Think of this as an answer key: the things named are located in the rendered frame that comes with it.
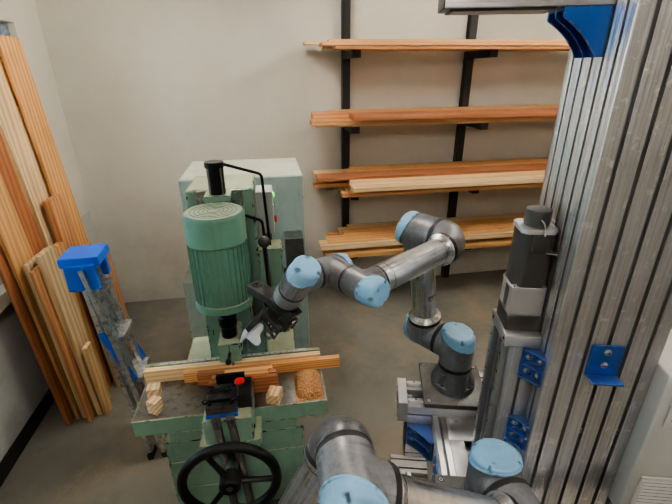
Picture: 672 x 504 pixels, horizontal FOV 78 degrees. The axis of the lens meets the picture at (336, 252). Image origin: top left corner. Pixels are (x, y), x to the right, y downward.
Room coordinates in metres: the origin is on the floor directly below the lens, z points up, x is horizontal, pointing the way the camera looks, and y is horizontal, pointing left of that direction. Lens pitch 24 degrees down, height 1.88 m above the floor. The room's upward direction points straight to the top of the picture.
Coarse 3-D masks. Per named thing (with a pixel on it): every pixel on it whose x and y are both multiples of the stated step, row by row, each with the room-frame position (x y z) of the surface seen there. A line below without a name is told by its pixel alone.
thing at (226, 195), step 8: (208, 160) 1.30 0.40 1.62; (216, 160) 1.30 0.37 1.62; (208, 168) 1.25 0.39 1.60; (216, 168) 1.25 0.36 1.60; (208, 176) 1.26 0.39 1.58; (216, 176) 1.26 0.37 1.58; (208, 184) 1.26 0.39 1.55; (216, 184) 1.26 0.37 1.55; (224, 184) 1.28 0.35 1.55; (208, 192) 1.29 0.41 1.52; (216, 192) 1.26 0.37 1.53; (224, 192) 1.27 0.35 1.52; (208, 200) 1.24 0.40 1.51; (216, 200) 1.25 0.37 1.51; (224, 200) 1.25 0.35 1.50
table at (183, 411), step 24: (168, 384) 1.11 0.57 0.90; (192, 384) 1.11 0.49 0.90; (288, 384) 1.10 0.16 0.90; (144, 408) 1.00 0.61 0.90; (168, 408) 1.00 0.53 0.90; (192, 408) 1.00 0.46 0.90; (264, 408) 1.00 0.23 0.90; (288, 408) 1.01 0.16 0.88; (312, 408) 1.02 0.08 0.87; (144, 432) 0.94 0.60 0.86; (168, 432) 0.95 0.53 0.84
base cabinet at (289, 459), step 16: (288, 448) 1.01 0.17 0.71; (176, 464) 0.95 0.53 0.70; (208, 464) 0.97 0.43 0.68; (256, 464) 0.99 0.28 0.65; (288, 464) 1.01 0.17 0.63; (176, 480) 0.95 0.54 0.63; (192, 480) 0.96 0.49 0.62; (208, 480) 0.97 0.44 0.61; (288, 480) 1.01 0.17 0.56; (208, 496) 0.96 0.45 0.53; (224, 496) 0.97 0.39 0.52; (240, 496) 0.98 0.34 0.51; (256, 496) 0.99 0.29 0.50
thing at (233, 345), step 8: (240, 328) 1.19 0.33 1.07; (240, 336) 1.15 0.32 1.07; (224, 344) 1.10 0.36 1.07; (232, 344) 1.10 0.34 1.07; (240, 344) 1.12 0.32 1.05; (224, 352) 1.10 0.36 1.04; (232, 352) 1.10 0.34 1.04; (240, 352) 1.10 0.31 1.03; (224, 360) 1.10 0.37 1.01; (232, 360) 1.10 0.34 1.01; (240, 360) 1.10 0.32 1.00
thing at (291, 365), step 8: (280, 360) 1.18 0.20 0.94; (288, 360) 1.18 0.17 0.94; (296, 360) 1.18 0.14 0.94; (304, 360) 1.18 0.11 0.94; (312, 360) 1.18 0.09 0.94; (320, 360) 1.18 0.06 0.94; (328, 360) 1.19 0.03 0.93; (336, 360) 1.19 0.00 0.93; (208, 368) 1.14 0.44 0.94; (216, 368) 1.14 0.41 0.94; (280, 368) 1.16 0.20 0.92; (288, 368) 1.17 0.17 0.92; (296, 368) 1.17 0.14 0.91; (304, 368) 1.17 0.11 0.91; (312, 368) 1.18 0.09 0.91; (320, 368) 1.18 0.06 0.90; (184, 376) 1.11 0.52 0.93; (192, 376) 1.12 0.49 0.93
